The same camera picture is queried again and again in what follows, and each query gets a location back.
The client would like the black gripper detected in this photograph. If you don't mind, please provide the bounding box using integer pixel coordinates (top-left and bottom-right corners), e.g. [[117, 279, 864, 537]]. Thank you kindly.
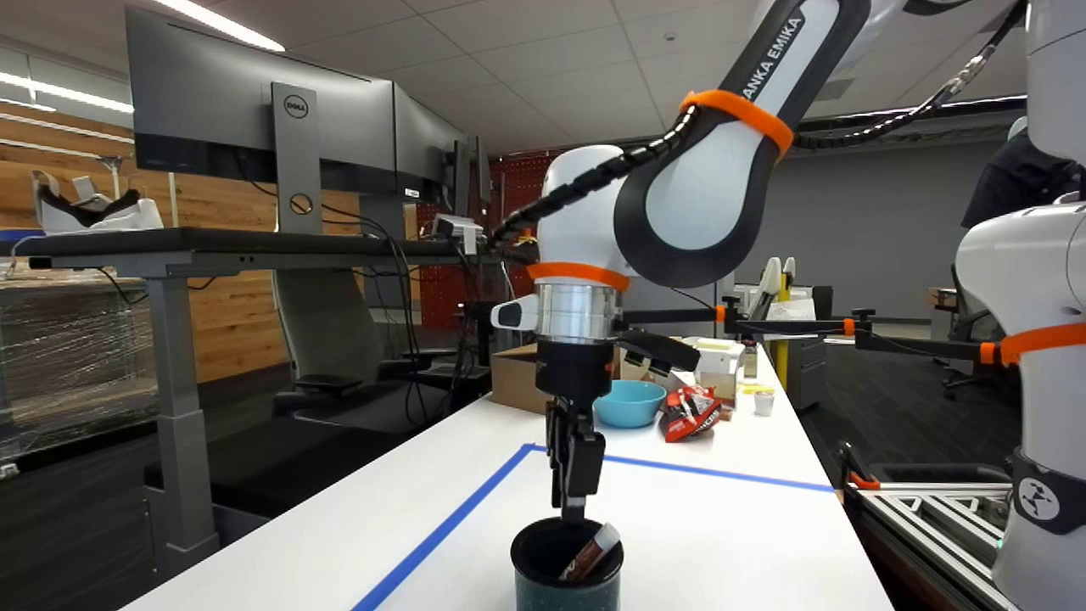
[[534, 339, 621, 525]]

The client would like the brown whiteboard marker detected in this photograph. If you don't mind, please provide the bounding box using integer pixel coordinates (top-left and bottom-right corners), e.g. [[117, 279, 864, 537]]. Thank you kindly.
[[561, 528, 626, 588]]

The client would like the blue tape border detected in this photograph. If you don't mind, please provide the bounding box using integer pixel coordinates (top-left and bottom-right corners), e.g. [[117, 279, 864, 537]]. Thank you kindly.
[[350, 442, 834, 611]]

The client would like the blue bowl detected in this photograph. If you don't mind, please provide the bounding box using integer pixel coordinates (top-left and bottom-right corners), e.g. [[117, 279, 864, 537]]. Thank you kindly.
[[592, 376, 671, 432]]

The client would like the brown cardboard box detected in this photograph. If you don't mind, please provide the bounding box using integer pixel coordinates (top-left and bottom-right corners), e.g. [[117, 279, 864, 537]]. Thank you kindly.
[[488, 339, 557, 416]]

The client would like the dark teal mug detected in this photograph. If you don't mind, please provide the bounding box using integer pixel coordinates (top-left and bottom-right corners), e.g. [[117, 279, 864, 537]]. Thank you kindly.
[[509, 516, 628, 611]]

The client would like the red and black crumpled bag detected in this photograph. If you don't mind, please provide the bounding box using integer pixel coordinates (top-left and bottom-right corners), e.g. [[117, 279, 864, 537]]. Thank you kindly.
[[655, 381, 736, 444]]

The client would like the white plastic container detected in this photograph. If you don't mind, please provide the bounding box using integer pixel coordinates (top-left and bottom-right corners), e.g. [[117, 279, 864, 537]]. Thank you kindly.
[[681, 333, 751, 406]]

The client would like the small white device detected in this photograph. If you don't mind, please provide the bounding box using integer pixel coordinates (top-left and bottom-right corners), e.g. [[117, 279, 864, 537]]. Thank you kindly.
[[433, 209, 485, 259]]

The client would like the white and yellow spray bottle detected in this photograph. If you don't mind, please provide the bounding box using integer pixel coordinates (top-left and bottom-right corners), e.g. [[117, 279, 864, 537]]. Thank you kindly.
[[752, 250, 820, 325]]

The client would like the dark computer monitor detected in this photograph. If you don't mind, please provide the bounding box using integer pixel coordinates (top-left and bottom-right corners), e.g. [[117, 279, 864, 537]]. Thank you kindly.
[[390, 82, 468, 200]]

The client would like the grey standing desk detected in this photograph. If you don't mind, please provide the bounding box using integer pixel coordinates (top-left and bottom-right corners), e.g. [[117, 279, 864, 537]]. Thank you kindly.
[[20, 224, 535, 571]]

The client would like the plastic wrapped pallet stack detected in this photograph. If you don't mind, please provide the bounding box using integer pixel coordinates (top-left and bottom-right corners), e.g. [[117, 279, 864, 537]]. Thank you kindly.
[[0, 264, 162, 461]]

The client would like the grey Dell monitor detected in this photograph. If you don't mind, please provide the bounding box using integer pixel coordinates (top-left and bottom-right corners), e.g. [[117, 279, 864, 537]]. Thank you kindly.
[[123, 3, 399, 236]]

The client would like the white and black shoe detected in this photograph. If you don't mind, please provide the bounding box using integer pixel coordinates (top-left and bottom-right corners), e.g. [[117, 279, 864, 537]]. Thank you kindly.
[[32, 166, 169, 236]]

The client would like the ceiling strip light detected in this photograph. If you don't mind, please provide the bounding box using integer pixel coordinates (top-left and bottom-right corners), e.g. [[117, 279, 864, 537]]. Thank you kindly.
[[152, 0, 287, 58], [0, 69, 137, 115]]

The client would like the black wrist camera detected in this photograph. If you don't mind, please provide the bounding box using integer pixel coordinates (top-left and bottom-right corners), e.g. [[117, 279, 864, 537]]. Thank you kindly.
[[614, 325, 706, 376]]

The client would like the black corrugated cable conduit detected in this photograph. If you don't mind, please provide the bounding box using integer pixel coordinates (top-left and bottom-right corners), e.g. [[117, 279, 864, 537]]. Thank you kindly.
[[488, 0, 1032, 250]]

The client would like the black articulated camera mount arm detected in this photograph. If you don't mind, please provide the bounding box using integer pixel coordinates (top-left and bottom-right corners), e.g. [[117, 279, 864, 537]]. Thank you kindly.
[[708, 294, 1005, 365]]

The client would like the aluminium rail base frame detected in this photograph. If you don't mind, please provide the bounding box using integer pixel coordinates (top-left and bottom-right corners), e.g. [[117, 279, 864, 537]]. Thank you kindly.
[[838, 436, 1023, 611]]

